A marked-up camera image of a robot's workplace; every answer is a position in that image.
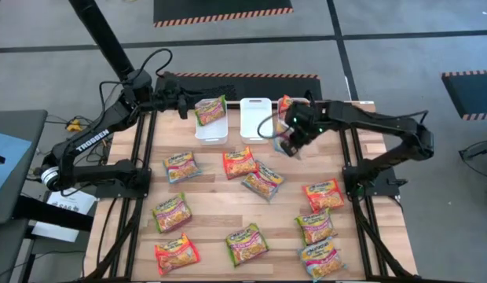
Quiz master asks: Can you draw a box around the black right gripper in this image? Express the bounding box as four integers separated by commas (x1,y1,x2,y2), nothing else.
280,113,328,157

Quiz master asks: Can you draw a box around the green lime shrimp ramen pack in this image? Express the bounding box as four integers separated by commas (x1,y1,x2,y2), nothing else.
225,222,270,268
294,206,339,248
193,94,228,127
151,193,193,234

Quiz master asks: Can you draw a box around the white plastic bin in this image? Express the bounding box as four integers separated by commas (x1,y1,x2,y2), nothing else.
194,97,229,145
276,97,313,145
239,97,274,145

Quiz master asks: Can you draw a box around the black beam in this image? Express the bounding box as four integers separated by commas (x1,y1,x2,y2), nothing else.
13,195,94,232

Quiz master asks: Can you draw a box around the black aluminium table frame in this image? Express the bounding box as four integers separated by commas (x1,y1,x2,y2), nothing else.
84,101,429,283

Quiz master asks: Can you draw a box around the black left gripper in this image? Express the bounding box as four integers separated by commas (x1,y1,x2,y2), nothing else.
151,90,201,121

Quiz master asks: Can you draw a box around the black stand pole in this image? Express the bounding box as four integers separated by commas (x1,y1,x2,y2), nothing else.
68,0,137,79

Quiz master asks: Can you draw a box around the blue sheet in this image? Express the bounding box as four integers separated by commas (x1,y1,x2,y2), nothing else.
0,130,33,200

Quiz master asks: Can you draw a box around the dark grey side table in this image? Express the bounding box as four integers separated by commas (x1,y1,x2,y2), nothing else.
0,218,32,283

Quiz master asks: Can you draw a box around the blue beef ramen pack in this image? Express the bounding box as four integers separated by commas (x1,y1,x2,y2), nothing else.
273,113,306,160
297,236,346,282
162,151,203,185
241,159,286,203

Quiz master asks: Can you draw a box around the grey desk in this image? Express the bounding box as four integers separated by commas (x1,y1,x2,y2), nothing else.
0,108,48,225

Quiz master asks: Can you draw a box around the grey stand foot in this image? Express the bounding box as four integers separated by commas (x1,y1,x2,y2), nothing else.
461,138,487,160

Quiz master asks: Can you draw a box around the black hazard-striped floor mat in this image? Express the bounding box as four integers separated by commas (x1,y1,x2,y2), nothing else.
152,0,295,28
153,72,324,102
441,69,487,121

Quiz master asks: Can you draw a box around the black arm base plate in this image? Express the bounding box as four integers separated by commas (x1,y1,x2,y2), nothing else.
94,167,152,200
343,163,409,197

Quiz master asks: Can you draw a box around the white printed paper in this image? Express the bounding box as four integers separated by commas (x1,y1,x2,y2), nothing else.
31,187,97,243

